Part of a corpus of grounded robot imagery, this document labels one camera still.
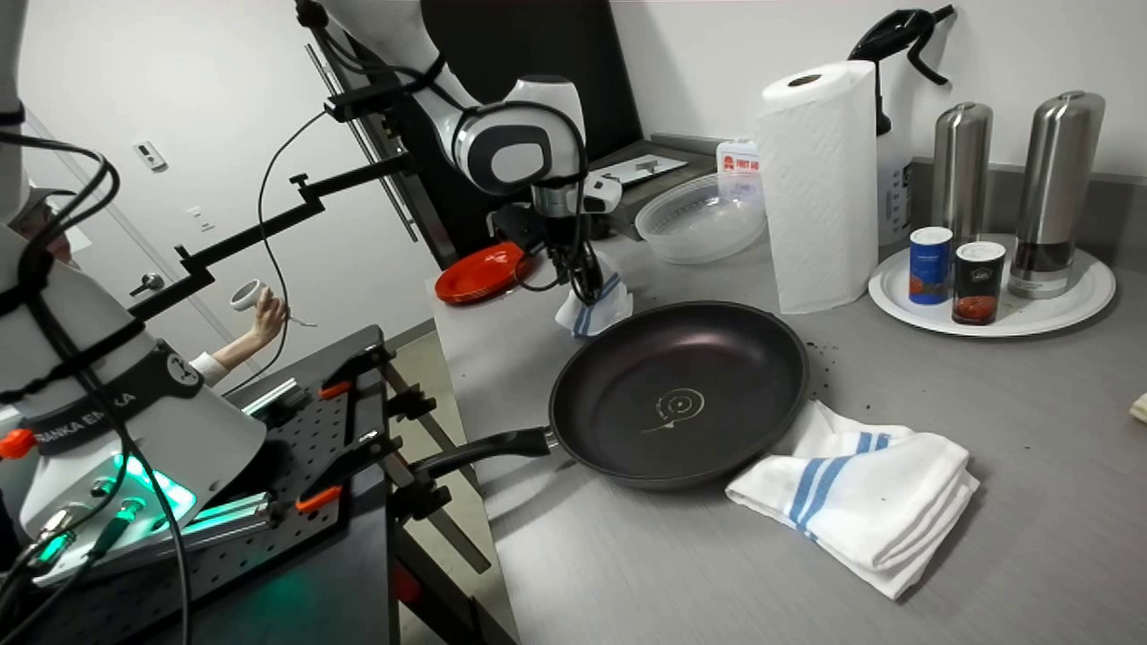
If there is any blue label spice jar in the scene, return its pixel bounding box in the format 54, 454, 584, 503
902, 222, 957, 308

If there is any folded white blue-striped towel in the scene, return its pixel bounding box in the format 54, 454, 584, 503
720, 394, 983, 607

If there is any white round plate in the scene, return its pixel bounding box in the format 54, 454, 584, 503
865, 239, 1122, 345

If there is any short steel grinder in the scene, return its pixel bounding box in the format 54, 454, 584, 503
930, 100, 995, 247

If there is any person's bare forearm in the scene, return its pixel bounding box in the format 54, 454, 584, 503
186, 321, 268, 386

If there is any orange handled black clamp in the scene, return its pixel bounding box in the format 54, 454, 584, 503
289, 423, 458, 526
311, 340, 441, 423

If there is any large clear plastic bowl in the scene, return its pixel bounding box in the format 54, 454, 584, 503
627, 167, 772, 271

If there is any white wall thermostat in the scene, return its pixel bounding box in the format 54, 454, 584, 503
131, 137, 172, 176

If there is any dark label spice jar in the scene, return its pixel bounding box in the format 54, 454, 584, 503
951, 235, 1011, 331

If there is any black nonstick frying pan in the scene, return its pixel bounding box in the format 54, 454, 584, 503
409, 299, 817, 494

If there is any red plate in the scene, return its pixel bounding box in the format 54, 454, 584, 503
429, 235, 537, 308

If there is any orange round knob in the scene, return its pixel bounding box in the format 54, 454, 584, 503
0, 423, 42, 465

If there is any person's bare hand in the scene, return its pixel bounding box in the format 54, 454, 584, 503
251, 285, 294, 349

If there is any tall steel grinder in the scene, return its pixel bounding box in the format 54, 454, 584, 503
1004, 85, 1112, 301

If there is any black cable bundle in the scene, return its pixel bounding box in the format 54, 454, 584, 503
0, 122, 198, 645

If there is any white blue-striped towel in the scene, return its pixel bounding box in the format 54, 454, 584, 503
552, 275, 638, 345
720, 394, 983, 607

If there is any spray bottle with black head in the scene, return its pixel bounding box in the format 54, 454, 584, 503
847, 5, 961, 259

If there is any black tilted board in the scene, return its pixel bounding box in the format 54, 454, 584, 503
299, 0, 644, 271

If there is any thin black hanging cable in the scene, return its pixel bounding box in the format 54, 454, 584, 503
251, 105, 333, 361

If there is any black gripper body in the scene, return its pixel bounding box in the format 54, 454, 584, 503
537, 213, 601, 275

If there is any white paper towel roll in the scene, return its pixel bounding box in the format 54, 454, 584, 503
753, 57, 885, 318

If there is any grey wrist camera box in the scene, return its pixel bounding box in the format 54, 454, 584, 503
584, 167, 627, 217

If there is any black jointed mount arm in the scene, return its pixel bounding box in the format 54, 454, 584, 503
123, 72, 495, 325

